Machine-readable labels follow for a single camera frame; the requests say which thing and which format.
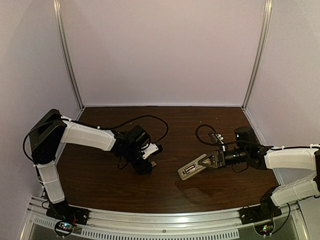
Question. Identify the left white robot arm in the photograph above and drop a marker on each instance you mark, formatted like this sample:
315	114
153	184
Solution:
53	129

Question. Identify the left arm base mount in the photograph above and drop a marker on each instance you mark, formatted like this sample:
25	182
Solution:
70	214

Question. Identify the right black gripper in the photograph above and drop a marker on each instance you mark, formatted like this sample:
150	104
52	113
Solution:
220	159

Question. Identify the white slotted cable duct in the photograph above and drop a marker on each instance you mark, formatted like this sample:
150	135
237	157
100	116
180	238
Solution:
43	229

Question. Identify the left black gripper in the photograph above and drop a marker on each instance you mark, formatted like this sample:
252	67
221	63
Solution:
141	169

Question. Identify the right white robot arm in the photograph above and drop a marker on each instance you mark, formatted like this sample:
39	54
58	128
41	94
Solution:
261	157

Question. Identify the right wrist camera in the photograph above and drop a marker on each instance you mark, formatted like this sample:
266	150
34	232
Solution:
217	139

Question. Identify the aluminium corner post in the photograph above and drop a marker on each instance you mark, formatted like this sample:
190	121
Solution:
57	8
263	36

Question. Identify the left aluminium corner post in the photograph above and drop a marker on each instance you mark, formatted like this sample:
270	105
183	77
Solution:
57	8

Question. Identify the white remote control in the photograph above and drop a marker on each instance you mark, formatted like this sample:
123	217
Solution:
191	169

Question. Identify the aluminium front rail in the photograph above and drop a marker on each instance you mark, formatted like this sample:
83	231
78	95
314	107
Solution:
209	221

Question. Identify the right aluminium corner post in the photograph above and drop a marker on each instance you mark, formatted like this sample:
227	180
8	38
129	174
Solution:
263	36

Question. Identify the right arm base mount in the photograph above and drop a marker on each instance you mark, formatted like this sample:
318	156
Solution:
257	213

